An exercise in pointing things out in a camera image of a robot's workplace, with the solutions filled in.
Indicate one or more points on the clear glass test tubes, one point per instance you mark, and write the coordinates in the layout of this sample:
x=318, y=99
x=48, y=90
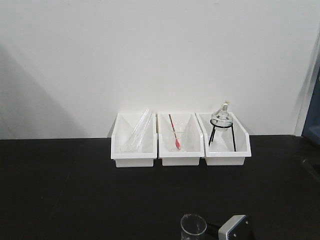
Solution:
x=135, y=140

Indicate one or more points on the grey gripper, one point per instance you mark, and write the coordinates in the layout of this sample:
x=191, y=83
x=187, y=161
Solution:
x=236, y=228

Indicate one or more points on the left white storage bin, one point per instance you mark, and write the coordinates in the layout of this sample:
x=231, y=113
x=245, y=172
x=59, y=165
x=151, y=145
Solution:
x=122, y=130

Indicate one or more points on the right white storage bin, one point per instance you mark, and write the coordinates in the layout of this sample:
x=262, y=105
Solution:
x=221, y=151

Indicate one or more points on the glass alcohol lamp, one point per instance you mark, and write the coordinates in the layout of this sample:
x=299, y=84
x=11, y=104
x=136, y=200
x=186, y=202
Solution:
x=222, y=118

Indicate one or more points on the black wire tripod stand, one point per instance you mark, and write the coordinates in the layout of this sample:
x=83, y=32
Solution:
x=233, y=140

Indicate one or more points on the clear glass beaker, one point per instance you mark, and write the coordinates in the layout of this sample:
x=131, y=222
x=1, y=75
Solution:
x=193, y=227

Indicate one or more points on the blue object at right edge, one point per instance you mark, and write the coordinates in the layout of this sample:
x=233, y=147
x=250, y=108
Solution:
x=311, y=129

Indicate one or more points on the small clear beaker in bin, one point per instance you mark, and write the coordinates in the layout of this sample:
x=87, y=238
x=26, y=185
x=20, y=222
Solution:
x=182, y=135

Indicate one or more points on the white storage bin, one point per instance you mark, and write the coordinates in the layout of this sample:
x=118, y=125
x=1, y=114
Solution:
x=221, y=151
x=122, y=130
x=194, y=145

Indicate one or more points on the middle white storage bin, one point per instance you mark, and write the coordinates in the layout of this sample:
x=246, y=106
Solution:
x=194, y=145

